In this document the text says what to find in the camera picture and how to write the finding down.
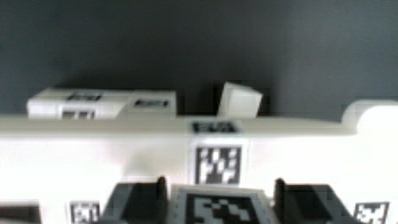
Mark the white chair back frame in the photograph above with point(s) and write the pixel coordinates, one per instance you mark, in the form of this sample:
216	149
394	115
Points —
68	156

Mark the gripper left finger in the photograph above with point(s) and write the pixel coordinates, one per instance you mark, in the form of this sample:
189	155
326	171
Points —
138	203

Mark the white chair leg block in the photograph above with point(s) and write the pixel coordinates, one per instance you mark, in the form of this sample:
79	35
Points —
219	205
241	101
100	104

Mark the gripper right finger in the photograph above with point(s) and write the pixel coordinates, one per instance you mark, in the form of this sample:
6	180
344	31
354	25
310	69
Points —
308	204

